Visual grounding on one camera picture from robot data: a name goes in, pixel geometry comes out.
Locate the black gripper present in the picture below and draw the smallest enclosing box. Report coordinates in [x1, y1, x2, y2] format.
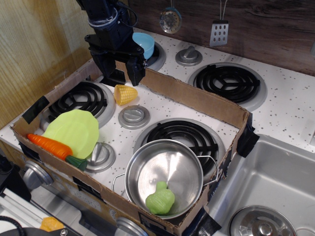
[85, 15, 146, 86]

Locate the green toy broccoli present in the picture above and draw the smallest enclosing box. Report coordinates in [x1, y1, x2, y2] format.
[145, 181, 175, 215]

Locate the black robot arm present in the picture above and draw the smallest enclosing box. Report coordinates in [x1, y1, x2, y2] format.
[78, 0, 147, 87]

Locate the yellow toy corn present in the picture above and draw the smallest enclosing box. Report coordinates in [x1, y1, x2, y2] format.
[114, 85, 138, 106]

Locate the blue plastic bowl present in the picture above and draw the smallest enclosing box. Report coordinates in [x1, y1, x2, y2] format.
[132, 32, 155, 59]

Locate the far back burner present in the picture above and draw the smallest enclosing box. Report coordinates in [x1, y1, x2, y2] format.
[147, 42, 166, 71]

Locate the silver knob centre stove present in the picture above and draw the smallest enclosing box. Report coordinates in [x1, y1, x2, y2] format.
[118, 105, 150, 130]

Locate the silver knob stove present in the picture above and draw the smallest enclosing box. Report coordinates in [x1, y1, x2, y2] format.
[175, 46, 203, 66]
[118, 105, 150, 130]

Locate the hanging metal strainer spoon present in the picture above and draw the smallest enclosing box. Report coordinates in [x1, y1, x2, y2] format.
[159, 0, 182, 34]

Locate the silver knob rear stove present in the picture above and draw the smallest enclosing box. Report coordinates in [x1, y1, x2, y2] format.
[175, 46, 203, 66]

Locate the light green plastic plate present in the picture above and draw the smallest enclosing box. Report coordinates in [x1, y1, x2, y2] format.
[43, 109, 99, 159]

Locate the silver knob near carrot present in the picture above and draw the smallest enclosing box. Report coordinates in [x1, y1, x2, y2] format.
[86, 143, 116, 173]

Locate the black tape strip left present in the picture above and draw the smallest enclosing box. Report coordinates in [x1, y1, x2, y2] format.
[22, 96, 50, 124]

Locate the black tape strip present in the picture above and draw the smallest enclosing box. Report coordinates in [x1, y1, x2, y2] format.
[22, 96, 50, 124]
[237, 113, 260, 158]

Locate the hanging metal slotted spatula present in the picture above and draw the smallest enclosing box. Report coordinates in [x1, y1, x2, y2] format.
[209, 0, 229, 47]

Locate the orange toy carrot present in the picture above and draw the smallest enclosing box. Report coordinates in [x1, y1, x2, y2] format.
[27, 134, 87, 171]

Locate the stainless steel pot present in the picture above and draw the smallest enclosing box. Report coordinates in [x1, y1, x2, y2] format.
[121, 139, 219, 220]

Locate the rear right black burner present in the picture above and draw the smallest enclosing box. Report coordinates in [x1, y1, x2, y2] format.
[188, 62, 267, 112]

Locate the front right black burner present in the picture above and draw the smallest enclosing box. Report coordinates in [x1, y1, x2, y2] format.
[133, 118, 225, 183]

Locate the brown cardboard fence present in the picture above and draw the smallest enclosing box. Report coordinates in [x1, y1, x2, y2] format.
[12, 60, 250, 236]

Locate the silver front panel knob left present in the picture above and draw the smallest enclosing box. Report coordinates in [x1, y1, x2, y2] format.
[23, 160, 54, 190]

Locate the silver panel knob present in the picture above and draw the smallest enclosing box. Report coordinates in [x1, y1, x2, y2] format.
[114, 217, 148, 236]
[23, 160, 54, 190]

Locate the black tape strip right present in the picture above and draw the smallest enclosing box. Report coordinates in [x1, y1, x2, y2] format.
[237, 113, 260, 158]

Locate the silver front panel knob right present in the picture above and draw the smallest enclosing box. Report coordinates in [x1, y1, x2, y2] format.
[114, 217, 148, 236]

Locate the stainless steel sink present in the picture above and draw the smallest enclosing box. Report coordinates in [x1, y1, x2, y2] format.
[208, 135, 315, 236]

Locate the silver pot lid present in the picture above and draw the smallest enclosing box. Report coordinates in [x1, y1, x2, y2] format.
[228, 205, 297, 236]

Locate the black cable bottom left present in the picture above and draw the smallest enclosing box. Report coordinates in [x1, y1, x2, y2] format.
[0, 215, 25, 236]

